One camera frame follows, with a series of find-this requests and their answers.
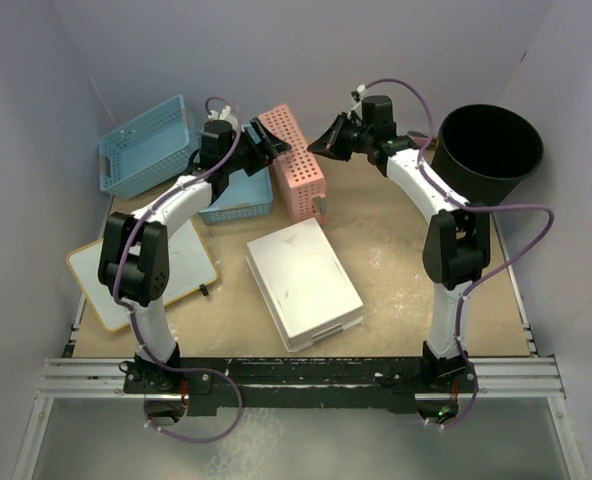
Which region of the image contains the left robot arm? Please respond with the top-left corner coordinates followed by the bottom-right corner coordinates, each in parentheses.
top-left (98, 118), bottom-right (291, 392)

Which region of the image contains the pink marker pen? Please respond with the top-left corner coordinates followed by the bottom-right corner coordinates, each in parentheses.
top-left (407, 131), bottom-right (433, 149)

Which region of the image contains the shallow blue perforated basket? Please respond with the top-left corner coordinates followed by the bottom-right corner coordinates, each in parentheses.
top-left (195, 124), bottom-right (274, 226)

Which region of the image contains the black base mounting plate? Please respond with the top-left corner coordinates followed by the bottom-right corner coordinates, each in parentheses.
top-left (119, 357), bottom-right (475, 416)

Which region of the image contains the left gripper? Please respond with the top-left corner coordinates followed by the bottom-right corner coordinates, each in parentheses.
top-left (223, 120), bottom-right (290, 177)

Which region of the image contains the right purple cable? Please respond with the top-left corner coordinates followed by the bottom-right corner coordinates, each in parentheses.
top-left (364, 77), bottom-right (557, 429)

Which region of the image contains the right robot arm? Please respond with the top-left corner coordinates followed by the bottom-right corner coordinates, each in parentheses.
top-left (307, 95), bottom-right (490, 391)

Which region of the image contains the tall blue perforated basket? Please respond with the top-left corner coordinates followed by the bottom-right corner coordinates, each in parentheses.
top-left (99, 95), bottom-right (199, 200)

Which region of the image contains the whiteboard with yellow frame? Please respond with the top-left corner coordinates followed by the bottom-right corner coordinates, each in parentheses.
top-left (67, 220), bottom-right (218, 332)

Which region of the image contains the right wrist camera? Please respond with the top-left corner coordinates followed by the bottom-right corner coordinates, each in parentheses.
top-left (350, 84), bottom-right (368, 110)

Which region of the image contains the aluminium frame rail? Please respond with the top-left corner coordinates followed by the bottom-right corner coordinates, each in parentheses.
top-left (14, 357), bottom-right (589, 479)

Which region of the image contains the white perforated basket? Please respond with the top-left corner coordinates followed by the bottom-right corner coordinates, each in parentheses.
top-left (246, 218), bottom-right (364, 353)

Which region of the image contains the large black bucket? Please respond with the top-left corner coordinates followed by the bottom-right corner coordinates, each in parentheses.
top-left (431, 104), bottom-right (544, 206)

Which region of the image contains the purple cable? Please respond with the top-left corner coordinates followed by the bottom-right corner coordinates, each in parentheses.
top-left (111, 96), bottom-right (245, 444)
top-left (364, 77), bottom-right (557, 429)

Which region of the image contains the pink perforated basket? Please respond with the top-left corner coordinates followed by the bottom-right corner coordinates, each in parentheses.
top-left (259, 103), bottom-right (327, 225)

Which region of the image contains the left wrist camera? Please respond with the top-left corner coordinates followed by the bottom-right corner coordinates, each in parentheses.
top-left (208, 105), bottom-right (239, 128)

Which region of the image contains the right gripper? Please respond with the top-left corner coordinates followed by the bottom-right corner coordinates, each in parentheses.
top-left (310, 112), bottom-right (374, 162)

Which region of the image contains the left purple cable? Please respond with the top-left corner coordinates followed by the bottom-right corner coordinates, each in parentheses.
top-left (111, 96), bottom-right (245, 444)

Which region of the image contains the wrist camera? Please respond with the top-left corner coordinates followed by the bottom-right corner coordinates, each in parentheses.
top-left (350, 84), bottom-right (368, 110)
top-left (208, 105), bottom-right (239, 128)

